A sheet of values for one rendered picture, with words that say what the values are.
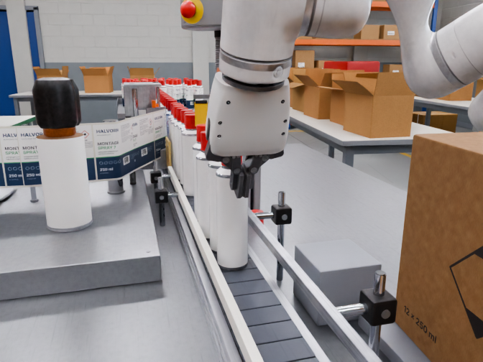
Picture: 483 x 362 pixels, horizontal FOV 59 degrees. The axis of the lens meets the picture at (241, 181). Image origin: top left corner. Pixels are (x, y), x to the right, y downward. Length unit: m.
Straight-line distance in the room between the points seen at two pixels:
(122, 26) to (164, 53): 0.87
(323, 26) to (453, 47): 0.46
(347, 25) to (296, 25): 0.05
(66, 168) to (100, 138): 0.24
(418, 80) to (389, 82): 1.69
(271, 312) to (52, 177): 0.51
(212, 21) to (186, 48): 7.56
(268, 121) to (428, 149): 0.19
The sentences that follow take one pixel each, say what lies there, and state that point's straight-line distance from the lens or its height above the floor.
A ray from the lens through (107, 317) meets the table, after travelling 0.72.
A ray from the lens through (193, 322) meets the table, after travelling 0.69.
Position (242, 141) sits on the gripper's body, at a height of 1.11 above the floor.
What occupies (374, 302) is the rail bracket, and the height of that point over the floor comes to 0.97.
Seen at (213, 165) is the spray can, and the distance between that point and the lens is 0.72.
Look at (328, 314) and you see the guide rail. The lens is 0.47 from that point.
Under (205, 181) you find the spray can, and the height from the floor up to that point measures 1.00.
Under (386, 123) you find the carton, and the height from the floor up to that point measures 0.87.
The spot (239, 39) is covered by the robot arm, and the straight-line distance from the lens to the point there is 0.48.
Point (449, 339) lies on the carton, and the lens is 0.58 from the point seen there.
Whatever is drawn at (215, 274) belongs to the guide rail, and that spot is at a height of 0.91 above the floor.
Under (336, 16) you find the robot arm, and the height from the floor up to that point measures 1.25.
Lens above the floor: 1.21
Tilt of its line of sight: 15 degrees down
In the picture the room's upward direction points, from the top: straight up
